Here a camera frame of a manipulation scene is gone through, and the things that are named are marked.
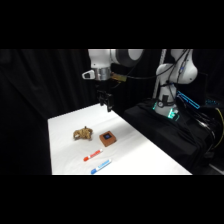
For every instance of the black cloth-covered robot stand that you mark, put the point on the black cloth-covered robot stand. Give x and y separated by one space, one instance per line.
173 133

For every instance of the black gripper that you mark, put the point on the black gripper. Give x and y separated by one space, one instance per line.
104 95

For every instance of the red and white marker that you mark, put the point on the red and white marker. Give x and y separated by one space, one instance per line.
93 155

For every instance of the striped brown plush tiger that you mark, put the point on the striped brown plush tiger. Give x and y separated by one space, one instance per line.
82 134

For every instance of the black curtain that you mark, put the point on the black curtain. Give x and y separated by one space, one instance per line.
36 100

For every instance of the white vertical pole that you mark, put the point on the white vertical pole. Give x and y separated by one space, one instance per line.
160 73

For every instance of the brown box with blue button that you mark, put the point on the brown box with blue button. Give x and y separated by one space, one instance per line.
107 139

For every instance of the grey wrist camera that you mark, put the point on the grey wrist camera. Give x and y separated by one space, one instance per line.
88 75

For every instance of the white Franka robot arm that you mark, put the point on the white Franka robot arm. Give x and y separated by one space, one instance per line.
173 71

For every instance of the blue and white marker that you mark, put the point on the blue and white marker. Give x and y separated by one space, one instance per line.
100 166

